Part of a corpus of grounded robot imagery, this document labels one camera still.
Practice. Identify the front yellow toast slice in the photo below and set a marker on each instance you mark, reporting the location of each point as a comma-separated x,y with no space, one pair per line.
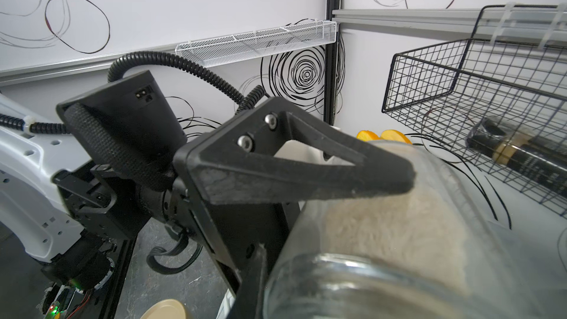
367,136

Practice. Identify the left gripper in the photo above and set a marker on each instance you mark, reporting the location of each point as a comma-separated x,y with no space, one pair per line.
238,200

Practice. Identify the black wire wall basket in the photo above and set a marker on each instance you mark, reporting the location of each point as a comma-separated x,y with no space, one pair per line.
512,65

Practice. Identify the rear yellow toast slice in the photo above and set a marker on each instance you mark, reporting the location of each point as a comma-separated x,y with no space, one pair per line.
394,135

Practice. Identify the rice jar left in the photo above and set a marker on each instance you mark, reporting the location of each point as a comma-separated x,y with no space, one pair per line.
167,309

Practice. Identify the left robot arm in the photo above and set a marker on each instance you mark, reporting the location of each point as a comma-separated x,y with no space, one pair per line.
78,201

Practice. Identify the yellow toast slice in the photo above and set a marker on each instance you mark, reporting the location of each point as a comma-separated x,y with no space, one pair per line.
367,136
394,135

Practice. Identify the bottle in wire basket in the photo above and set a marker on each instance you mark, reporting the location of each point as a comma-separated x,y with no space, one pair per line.
540,159

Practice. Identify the glass rice jar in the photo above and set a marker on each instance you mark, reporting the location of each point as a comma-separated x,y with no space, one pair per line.
427,253

